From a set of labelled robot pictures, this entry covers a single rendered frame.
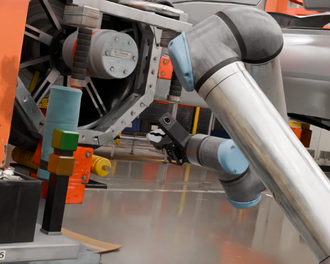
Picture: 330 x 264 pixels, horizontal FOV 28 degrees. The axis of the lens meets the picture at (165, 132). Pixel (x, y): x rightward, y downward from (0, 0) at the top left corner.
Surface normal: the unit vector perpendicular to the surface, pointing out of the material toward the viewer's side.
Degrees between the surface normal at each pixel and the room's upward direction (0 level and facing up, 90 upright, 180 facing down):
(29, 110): 90
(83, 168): 90
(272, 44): 107
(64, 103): 87
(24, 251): 90
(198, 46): 73
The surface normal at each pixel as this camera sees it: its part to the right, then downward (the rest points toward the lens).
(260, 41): 0.56, 0.42
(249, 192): 0.33, 0.32
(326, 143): 0.69, 0.15
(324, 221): -0.26, -0.16
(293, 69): -0.72, -0.12
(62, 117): 0.17, 0.07
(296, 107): -0.74, 0.20
